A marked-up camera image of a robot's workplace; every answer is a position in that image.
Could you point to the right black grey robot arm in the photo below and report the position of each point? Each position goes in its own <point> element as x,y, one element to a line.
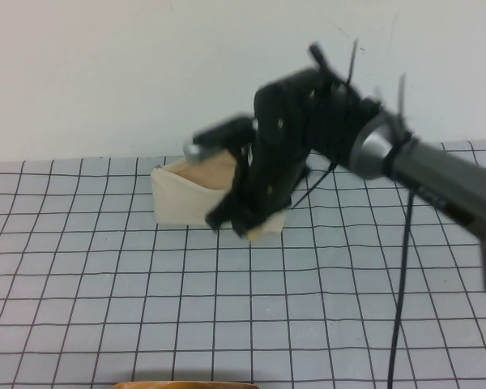
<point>429,174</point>

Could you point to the orange brown rounded object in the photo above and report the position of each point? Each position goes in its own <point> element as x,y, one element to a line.
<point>182,385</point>

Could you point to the blue grid checked tablecloth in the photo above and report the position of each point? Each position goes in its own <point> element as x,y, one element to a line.
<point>105,308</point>

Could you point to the black wrist camera silver lens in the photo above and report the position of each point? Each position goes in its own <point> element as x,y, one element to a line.
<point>222,135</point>

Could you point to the cream fabric pencil case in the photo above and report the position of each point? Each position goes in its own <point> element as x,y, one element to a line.
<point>178,202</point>

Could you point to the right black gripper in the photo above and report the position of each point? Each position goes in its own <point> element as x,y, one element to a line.
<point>279,154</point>

